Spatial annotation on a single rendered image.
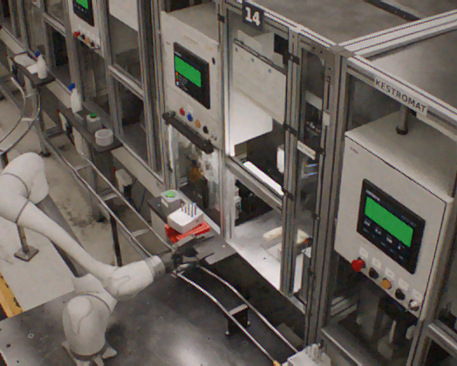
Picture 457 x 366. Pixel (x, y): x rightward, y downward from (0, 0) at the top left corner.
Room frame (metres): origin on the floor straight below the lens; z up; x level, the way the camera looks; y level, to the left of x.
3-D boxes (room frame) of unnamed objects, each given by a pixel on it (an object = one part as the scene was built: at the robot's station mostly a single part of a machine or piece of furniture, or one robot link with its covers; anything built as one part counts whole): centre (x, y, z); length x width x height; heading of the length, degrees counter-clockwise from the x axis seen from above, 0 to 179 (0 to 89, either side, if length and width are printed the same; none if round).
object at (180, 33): (2.57, 0.05, 1.60); 0.42 x 0.29 x 0.46; 34
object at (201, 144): (2.49, 0.17, 1.37); 0.36 x 0.04 x 0.04; 34
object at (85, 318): (1.90, 0.59, 0.85); 0.18 x 0.16 x 0.22; 166
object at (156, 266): (1.91, 0.28, 1.12); 0.09 x 0.06 x 0.09; 34
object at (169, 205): (2.50, 0.25, 0.97); 0.08 x 0.08 x 0.12; 34
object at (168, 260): (1.96, 0.22, 1.12); 0.09 x 0.07 x 0.08; 124
